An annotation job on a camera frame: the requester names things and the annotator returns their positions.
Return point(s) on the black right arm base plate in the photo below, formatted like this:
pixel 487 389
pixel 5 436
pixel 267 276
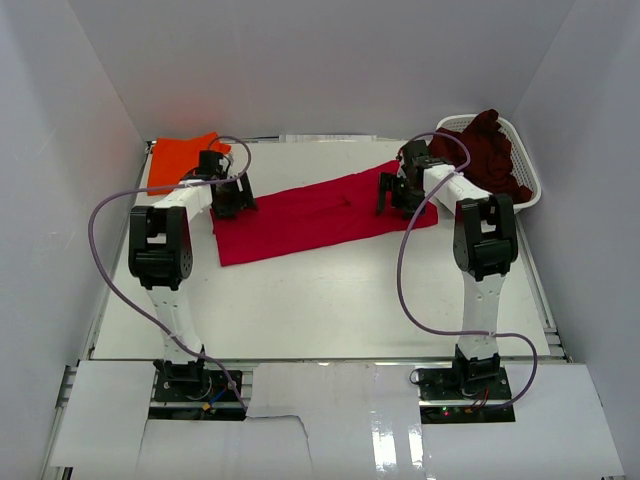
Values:
pixel 443 402

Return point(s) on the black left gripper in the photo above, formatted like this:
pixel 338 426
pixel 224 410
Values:
pixel 242 200

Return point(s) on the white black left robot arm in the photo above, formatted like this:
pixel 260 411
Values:
pixel 161 257

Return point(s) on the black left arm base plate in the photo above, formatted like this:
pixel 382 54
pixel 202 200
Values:
pixel 212 401

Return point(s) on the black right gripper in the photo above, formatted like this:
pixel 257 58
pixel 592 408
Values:
pixel 385 184

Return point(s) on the white plastic laundry basket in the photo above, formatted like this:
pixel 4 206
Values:
pixel 523 169

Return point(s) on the dark maroon t shirt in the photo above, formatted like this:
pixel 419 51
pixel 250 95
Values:
pixel 491 166

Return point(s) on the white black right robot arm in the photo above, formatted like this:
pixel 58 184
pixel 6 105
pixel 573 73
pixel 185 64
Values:
pixel 484 247

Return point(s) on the bright red t shirt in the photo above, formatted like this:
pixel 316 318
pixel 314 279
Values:
pixel 306 218

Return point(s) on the orange folded t shirt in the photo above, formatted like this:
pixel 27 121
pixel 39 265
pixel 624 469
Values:
pixel 173 158

